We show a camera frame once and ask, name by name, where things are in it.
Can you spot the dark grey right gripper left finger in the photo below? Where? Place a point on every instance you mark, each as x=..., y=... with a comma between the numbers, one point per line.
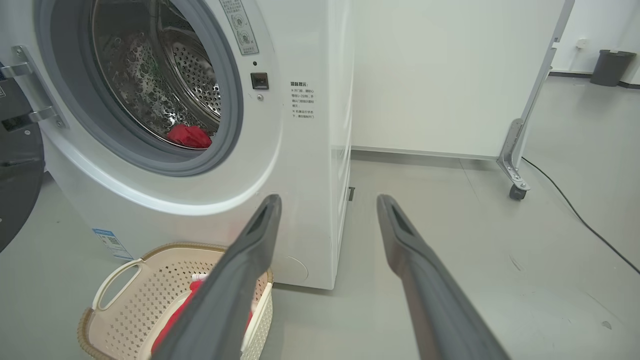
x=220, y=300

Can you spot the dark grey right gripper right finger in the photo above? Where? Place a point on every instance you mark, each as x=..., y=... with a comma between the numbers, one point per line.
x=435, y=310

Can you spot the red white-trimmed sports garment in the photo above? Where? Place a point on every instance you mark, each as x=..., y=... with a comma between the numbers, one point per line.
x=175, y=315

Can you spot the cream perforated laundry basket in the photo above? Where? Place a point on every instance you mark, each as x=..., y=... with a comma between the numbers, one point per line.
x=130, y=320

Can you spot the white washing machine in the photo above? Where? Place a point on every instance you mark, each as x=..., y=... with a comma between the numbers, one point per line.
x=310, y=175

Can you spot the steel washer drum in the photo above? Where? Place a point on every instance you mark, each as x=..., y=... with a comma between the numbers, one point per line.
x=145, y=85

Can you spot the metal washing machine door hinge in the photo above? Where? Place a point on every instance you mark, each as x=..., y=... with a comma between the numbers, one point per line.
x=35, y=80

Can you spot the blue energy label sticker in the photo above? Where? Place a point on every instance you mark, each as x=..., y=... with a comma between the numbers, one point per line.
x=111, y=242

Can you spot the metal partition foot with caster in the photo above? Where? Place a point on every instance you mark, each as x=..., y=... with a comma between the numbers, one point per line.
x=510, y=150

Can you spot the white partition board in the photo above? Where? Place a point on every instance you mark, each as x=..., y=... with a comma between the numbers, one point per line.
x=440, y=75

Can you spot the grey warning sticker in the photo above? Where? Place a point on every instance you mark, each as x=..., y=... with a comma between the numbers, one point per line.
x=240, y=30

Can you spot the dark grey waste bin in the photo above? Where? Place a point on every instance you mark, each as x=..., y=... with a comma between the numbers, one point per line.
x=610, y=67

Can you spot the white wall socket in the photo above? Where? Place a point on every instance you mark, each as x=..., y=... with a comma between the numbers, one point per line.
x=581, y=43

